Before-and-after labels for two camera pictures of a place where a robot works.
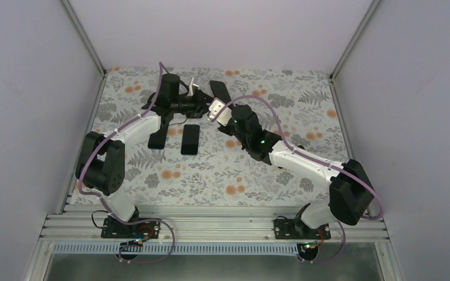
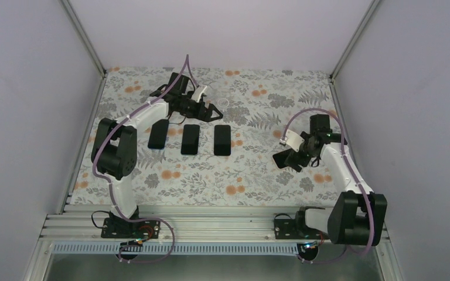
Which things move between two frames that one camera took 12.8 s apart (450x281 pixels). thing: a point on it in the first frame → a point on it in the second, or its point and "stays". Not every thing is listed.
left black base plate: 147,229 stays
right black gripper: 222,129 → 303,161
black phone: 190,139 stays
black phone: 157,139 stays
